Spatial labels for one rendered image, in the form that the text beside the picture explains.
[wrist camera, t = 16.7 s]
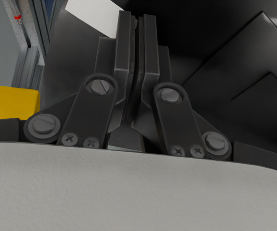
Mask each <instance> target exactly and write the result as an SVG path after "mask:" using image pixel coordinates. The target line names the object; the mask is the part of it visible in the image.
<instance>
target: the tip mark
mask: <svg viewBox="0 0 277 231"><path fill-rule="evenodd" d="M65 9H66V10H67V11H69V12H70V13H72V14H73V15H74V16H76V17H78V18H79V19H81V20H82V21H84V22H85V23H87V24H88V25H90V26H92V27H94V28H95V29H97V30H98V31H100V32H102V33H103V34H105V35H106V36H108V37H110V38H113V39H115V38H116V29H117V22H118V15H119V10H122V11H123V9H122V8H120V7H119V6H117V5H116V4H115V3H113V2H112V1H111V0H68V3H67V5H66V8H65ZM137 23H138V20H137V19H135V28H136V27H137Z"/></svg>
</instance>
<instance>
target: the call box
mask: <svg viewBox="0 0 277 231"><path fill-rule="evenodd" d="M39 111H40V93H39V91H38V90H34V89H26V88H14V87H6V86H0V119H7V118H19V119H20V120H27V119H28V118H29V117H30V116H32V115H33V114H35V113H37V112H39Z"/></svg>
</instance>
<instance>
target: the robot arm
mask: <svg viewBox="0 0 277 231"><path fill-rule="evenodd" d="M127 105H128V107H127ZM126 109H127V120H128V121H132V123H131V128H135V129H137V130H138V131H139V132H140V135H139V140H140V146H141V151H142V152H133V151H122V150H112V149H107V147H108V143H109V140H110V136H111V131H113V130H114V129H116V128H117V127H119V126H120V123H121V120H124V118H125V114H126ZM0 231H277V153H274V152H272V151H268V150H265V149H262V148H258V147H255V146H252V145H249V144H245V143H242V142H239V141H235V140H233V142H230V141H229V140H228V138H227V137H226V136H225V135H224V134H222V133H221V132H220V131H219V130H217V129H216V128H215V127H214V126H212V125H211V124H210V123H209V122H208V121H206V120H205V119H204V118H203V117H201V116H200V115H199V114H198V113H196V112H195V111H194V110H193V109H192V106H191V103H190V101H189V98H188V95H187V93H186V91H185V89H184V88H183V87H182V86H180V85H178V84H177V83H174V82H172V74H171V65H170V57H169V48H168V46H163V45H158V41H157V28H156V16H153V15H148V14H144V15H143V17H140V16H139V17H138V23H137V27H136V30H135V16H132V15H131V12H130V11H122V10H119V15H118V22H117V29H116V38H107V37H99V43H98V49H97V56H96V62H95V68H94V73H92V74H89V75H87V76H86V77H85V78H84V79H83V81H82V83H81V85H80V88H79V90H78V92H76V93H74V94H72V95H70V96H68V97H66V98H64V99H62V100H60V101H58V102H56V103H54V104H53V105H51V106H49V107H47V108H45V109H43V110H41V111H39V112H37V113H35V114H33V115H32V116H30V117H29V118H28V119H27V120H20V119H19V118H7V119H0Z"/></svg>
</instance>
